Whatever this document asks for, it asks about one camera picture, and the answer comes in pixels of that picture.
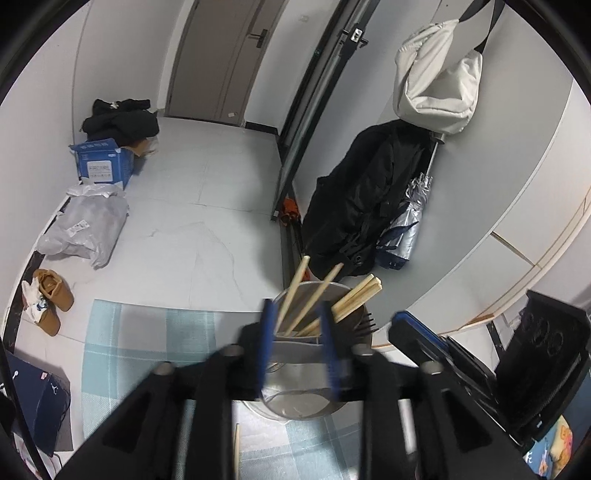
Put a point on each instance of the orange tool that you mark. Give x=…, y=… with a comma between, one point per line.
x=290, y=212

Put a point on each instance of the white shoulder bag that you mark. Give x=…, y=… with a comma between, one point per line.
x=438, y=78

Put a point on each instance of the silver folded umbrella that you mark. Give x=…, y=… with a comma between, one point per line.
x=408, y=221

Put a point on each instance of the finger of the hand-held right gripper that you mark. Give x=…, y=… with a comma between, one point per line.
x=471, y=355
x=415, y=334

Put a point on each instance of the navy shoe box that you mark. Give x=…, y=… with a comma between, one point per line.
x=37, y=401

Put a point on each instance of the pile of black clothes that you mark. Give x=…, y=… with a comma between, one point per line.
x=120, y=120

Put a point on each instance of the black door frame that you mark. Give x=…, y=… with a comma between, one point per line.
x=318, y=92

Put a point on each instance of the blue cardboard box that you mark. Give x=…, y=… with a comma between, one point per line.
x=101, y=164

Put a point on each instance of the black hanging jacket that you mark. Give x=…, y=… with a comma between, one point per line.
x=369, y=194

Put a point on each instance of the wooden chopstick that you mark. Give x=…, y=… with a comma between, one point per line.
x=237, y=452
x=358, y=288
x=351, y=307
x=295, y=290
x=323, y=286
x=360, y=295

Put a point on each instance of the grey-brown door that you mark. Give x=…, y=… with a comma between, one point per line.
x=217, y=60

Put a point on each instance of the grey wardrobe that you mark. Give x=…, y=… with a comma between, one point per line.
x=489, y=184

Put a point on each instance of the grey plastic bag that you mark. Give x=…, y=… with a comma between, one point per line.
x=85, y=226

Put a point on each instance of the light grey utensil holder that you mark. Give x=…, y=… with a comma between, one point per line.
x=298, y=367

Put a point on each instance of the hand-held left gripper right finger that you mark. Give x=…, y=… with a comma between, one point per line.
x=331, y=355

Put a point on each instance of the teal plaid tablecloth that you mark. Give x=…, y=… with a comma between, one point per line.
x=138, y=341

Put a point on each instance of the brown shoe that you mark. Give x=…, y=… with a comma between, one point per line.
x=55, y=288
x=48, y=321

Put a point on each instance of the colourful printed cloth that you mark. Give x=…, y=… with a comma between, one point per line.
x=554, y=445

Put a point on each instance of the black fork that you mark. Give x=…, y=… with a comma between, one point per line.
x=368, y=324

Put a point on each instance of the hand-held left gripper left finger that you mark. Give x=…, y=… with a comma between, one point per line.
x=268, y=350

